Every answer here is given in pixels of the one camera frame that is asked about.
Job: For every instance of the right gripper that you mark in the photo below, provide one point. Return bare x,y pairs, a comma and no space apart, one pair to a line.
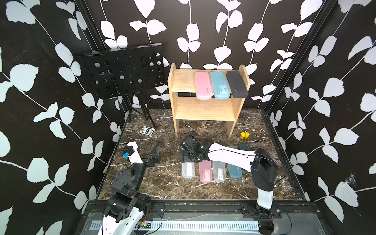
183,156

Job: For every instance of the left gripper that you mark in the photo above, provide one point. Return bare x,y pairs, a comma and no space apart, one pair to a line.
153,159

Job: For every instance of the frosted white pencil case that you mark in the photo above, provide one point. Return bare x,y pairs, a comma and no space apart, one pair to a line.
188,170

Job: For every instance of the pink pencil case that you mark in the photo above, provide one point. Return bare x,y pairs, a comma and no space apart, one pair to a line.
205,171
203,85

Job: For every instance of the clear white pencil case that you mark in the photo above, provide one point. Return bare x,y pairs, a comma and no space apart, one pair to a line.
219,170

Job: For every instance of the teal pencil case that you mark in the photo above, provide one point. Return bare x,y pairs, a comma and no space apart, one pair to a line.
234,171

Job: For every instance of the dark green pencil case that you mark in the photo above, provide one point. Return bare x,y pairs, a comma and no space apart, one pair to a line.
247,148

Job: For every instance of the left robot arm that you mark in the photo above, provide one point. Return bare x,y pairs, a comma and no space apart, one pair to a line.
127,208

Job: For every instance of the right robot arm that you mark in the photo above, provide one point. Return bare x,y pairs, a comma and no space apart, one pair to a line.
259,163

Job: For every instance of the wooden two-tier shelf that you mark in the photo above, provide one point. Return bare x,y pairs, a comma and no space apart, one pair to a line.
191,108

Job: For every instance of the light blue upper pencil case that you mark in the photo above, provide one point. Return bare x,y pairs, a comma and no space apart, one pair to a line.
220,85

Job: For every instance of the dark grey pencil case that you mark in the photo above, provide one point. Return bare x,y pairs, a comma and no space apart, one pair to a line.
237,85

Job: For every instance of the black white tag card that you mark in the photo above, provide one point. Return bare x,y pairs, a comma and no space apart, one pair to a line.
148,131

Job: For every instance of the small yellow block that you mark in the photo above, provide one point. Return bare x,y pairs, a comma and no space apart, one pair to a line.
244,135

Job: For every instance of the black perforated music stand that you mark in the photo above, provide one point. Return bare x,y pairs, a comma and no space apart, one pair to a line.
126,72

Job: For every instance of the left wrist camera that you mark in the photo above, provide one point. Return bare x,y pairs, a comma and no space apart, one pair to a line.
130,152

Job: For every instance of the white slotted cable duct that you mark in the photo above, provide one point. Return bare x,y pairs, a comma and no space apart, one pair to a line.
198,226

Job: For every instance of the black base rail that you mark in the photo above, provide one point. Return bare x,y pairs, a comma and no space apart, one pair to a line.
246,208

